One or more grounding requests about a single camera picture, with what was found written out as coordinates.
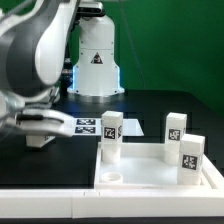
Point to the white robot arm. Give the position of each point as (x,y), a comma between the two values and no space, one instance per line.
(32,51)

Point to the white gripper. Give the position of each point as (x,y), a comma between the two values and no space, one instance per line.
(42,122)

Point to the grey rear camera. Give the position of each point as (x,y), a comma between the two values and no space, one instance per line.
(91,9)

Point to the paper sheet with markers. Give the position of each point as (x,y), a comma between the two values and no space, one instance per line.
(92,127)

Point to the white square tabletop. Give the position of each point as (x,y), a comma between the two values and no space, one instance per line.
(141,166)

